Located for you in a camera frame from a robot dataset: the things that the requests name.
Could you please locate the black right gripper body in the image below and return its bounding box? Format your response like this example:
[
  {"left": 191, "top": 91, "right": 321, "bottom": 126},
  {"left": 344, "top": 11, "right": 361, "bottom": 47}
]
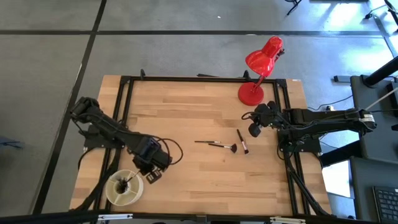
[{"left": 260, "top": 101, "right": 285, "bottom": 128}]

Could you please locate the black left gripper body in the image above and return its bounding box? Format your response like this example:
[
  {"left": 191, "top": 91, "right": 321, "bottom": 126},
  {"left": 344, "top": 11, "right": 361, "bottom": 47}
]
[{"left": 132, "top": 151, "right": 172, "bottom": 175}]

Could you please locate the grey round-head makeup brush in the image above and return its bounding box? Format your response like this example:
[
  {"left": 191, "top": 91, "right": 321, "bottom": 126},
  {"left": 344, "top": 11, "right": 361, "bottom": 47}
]
[{"left": 236, "top": 129, "right": 250, "bottom": 155}]

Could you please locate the large fluffy powder brush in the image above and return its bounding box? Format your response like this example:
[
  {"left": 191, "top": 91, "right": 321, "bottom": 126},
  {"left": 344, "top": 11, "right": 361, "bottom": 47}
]
[{"left": 118, "top": 177, "right": 130, "bottom": 195}]

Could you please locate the black fan makeup brush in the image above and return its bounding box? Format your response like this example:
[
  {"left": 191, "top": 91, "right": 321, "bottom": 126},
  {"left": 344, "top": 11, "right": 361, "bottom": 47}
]
[{"left": 208, "top": 142, "right": 238, "bottom": 154}]

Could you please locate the red desk lamp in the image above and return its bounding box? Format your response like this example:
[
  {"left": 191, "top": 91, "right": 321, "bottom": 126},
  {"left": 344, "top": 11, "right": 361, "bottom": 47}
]
[{"left": 238, "top": 35, "right": 285, "bottom": 107}]

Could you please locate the white round brush holder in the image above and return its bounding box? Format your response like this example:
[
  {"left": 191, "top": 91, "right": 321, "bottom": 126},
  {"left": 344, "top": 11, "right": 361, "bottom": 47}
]
[{"left": 105, "top": 169, "right": 145, "bottom": 207}]

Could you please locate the grey desk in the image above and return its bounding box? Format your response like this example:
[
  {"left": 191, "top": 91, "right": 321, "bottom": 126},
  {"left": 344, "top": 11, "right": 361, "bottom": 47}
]
[
  {"left": 349, "top": 155, "right": 398, "bottom": 224},
  {"left": 349, "top": 73, "right": 398, "bottom": 162}
]

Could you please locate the black chair base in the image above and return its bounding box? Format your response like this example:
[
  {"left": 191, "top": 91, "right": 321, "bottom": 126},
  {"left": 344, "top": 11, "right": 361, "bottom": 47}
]
[{"left": 285, "top": 0, "right": 303, "bottom": 16}]

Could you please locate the black pole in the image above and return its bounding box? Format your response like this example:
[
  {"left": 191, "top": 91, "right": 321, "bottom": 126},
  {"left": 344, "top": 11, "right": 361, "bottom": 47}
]
[{"left": 363, "top": 55, "right": 398, "bottom": 86}]

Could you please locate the black keyboard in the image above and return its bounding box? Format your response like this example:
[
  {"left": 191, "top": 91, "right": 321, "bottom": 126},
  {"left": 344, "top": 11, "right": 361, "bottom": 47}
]
[{"left": 372, "top": 185, "right": 398, "bottom": 223}]

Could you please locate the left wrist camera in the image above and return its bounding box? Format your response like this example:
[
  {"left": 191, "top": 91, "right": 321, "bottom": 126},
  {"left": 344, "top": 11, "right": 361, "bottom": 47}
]
[{"left": 136, "top": 136, "right": 162, "bottom": 161}]

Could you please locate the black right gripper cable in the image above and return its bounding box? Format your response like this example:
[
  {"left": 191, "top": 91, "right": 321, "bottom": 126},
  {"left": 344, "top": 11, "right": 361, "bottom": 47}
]
[{"left": 241, "top": 111, "right": 261, "bottom": 123}]

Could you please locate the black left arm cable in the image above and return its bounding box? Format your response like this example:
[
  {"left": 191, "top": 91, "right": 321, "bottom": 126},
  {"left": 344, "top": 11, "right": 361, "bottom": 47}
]
[{"left": 155, "top": 136, "right": 184, "bottom": 166}]

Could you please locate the black cable bundle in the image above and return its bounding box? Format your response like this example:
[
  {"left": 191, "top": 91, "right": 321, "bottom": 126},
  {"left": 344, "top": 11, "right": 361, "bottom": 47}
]
[
  {"left": 283, "top": 151, "right": 331, "bottom": 217},
  {"left": 73, "top": 146, "right": 123, "bottom": 213}
]

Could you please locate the silver bracket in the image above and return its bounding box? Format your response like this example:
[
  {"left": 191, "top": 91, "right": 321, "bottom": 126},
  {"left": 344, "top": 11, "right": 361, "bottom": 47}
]
[
  {"left": 98, "top": 213, "right": 134, "bottom": 222},
  {"left": 269, "top": 216, "right": 306, "bottom": 224}
]

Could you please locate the floor power cable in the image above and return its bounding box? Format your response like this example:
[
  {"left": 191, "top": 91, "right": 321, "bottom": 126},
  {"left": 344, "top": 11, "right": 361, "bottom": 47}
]
[{"left": 309, "top": 95, "right": 354, "bottom": 112}]

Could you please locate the black table frame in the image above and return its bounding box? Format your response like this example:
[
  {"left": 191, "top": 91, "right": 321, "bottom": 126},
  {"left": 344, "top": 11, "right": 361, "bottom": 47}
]
[{"left": 93, "top": 68, "right": 332, "bottom": 218}]

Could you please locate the white cord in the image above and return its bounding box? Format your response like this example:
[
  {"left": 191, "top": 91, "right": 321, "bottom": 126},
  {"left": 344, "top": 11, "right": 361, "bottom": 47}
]
[{"left": 365, "top": 86, "right": 398, "bottom": 111}]

